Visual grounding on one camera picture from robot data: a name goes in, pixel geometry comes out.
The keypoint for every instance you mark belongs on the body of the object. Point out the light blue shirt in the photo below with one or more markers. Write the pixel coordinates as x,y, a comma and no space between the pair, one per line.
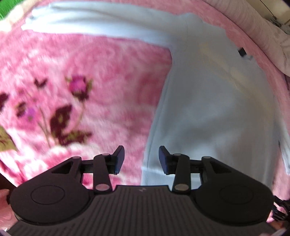
214,102

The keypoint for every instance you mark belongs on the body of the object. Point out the green cream mat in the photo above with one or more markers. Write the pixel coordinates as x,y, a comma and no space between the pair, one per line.
13,11

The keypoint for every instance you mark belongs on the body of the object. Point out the pink rose blanket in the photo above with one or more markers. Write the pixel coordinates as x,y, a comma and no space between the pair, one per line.
66,98

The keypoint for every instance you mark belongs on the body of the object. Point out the striped grey duvet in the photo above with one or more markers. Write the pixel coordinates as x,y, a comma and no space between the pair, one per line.
271,39

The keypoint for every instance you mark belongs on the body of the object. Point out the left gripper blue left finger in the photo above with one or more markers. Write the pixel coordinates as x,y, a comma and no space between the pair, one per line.
104,165

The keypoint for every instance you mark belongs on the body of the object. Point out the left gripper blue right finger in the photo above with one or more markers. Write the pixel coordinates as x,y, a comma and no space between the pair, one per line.
177,164

